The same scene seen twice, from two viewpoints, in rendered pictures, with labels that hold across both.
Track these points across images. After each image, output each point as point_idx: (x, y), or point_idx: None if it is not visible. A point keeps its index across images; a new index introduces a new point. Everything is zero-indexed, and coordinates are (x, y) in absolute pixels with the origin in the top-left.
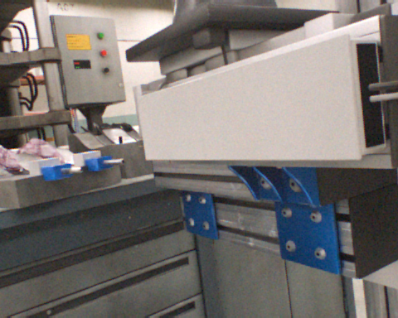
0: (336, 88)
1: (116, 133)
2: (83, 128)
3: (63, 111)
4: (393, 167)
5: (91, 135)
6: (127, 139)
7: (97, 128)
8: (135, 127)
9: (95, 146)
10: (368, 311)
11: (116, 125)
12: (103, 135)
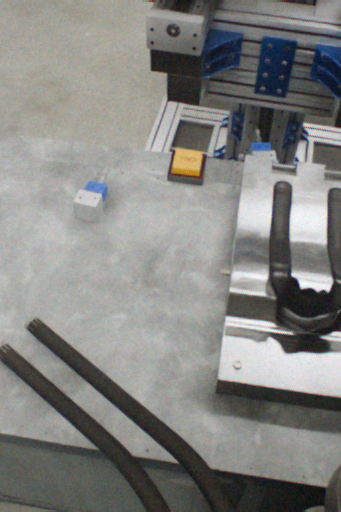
0: None
1: (309, 262)
2: None
3: (322, 508)
4: None
5: None
6: (301, 249)
7: (335, 280)
8: (262, 263)
9: None
10: (283, 116)
11: (292, 278)
12: (333, 268)
